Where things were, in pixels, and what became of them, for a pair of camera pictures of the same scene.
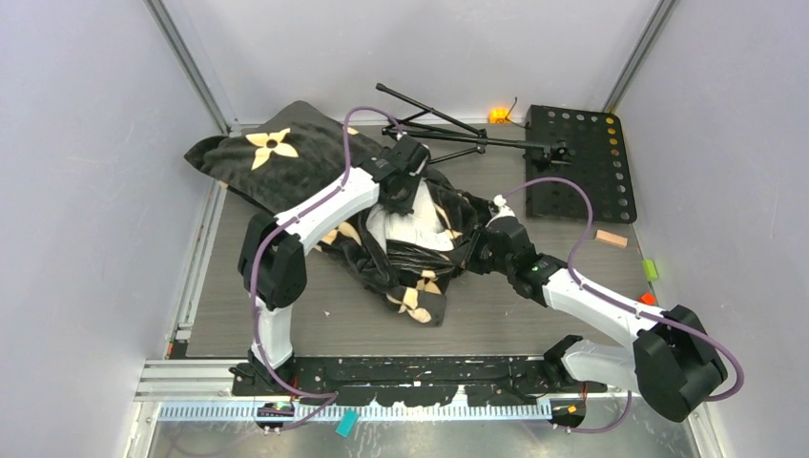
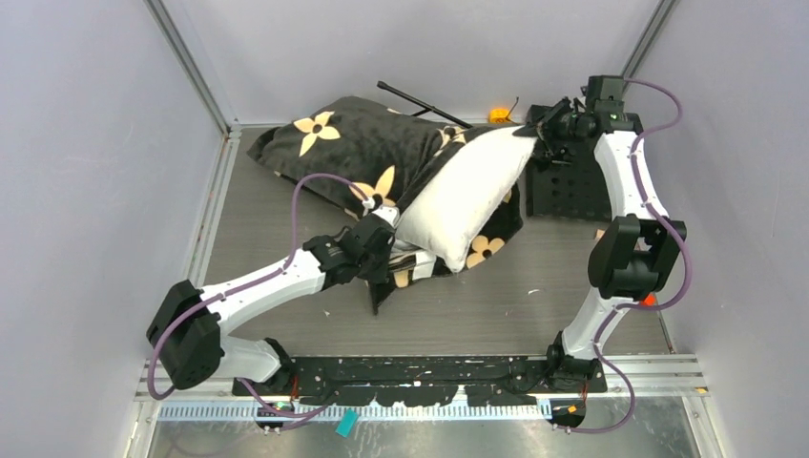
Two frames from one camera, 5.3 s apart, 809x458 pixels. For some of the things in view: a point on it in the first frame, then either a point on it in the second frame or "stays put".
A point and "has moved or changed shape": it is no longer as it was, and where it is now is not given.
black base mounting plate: x=423 y=382 stays put
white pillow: x=421 y=228 has moved or changed shape
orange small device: x=498 y=115 stays put
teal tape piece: x=347 y=423 stays put
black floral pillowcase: x=295 y=151 has moved or changed shape
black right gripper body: x=484 y=258 to x=563 y=123
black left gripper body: x=403 y=202 to x=374 y=267
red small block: x=648 y=299 stays put
